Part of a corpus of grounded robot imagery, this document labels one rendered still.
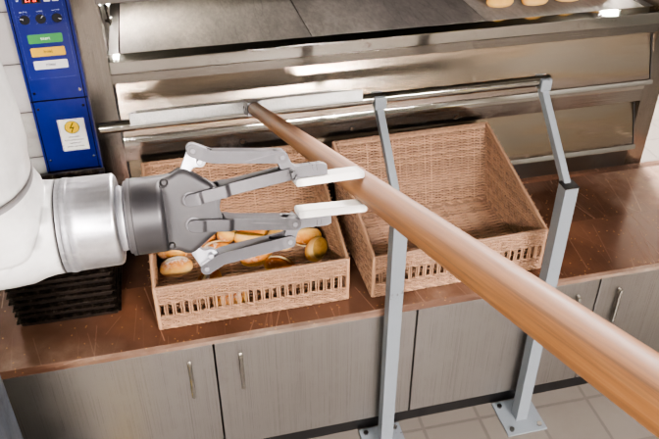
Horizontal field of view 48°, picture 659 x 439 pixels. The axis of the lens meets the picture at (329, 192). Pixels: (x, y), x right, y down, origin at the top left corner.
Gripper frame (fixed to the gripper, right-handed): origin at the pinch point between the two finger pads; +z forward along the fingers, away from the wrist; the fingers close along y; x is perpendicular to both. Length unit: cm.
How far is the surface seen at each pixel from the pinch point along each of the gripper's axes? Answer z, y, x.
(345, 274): 28, 53, -123
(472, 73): 83, 3, -156
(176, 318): -20, 60, -125
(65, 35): -40, -19, -144
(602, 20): 127, -11, -150
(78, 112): -41, 3, -152
